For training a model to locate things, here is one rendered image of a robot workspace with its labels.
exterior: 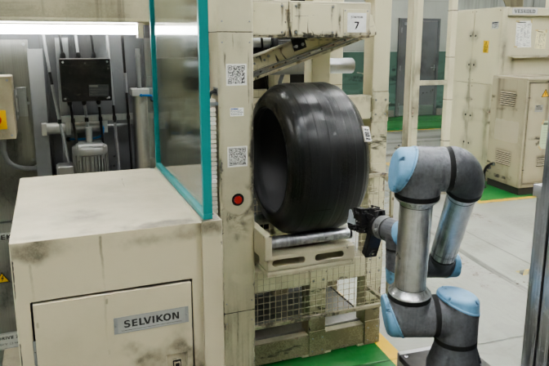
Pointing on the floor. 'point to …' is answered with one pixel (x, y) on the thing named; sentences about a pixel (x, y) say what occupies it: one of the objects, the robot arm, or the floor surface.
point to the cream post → (245, 280)
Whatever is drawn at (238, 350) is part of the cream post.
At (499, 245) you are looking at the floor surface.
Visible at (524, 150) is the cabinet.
